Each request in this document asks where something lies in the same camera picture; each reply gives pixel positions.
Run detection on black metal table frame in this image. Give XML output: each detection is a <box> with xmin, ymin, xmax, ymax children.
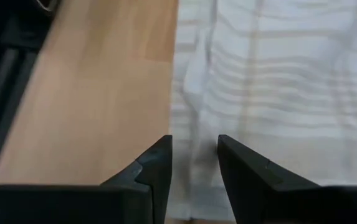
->
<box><xmin>0</xmin><ymin>0</ymin><xmax>61</xmax><ymax>187</ymax></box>

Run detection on white towel thin beige stripes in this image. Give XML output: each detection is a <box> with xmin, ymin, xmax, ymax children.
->
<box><xmin>165</xmin><ymin>0</ymin><xmax>357</xmax><ymax>222</ymax></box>

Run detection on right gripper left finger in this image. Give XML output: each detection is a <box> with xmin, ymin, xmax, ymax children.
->
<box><xmin>0</xmin><ymin>134</ymin><xmax>173</xmax><ymax>224</ymax></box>

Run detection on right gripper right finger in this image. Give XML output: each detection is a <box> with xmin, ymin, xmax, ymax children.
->
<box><xmin>217</xmin><ymin>134</ymin><xmax>357</xmax><ymax>224</ymax></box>

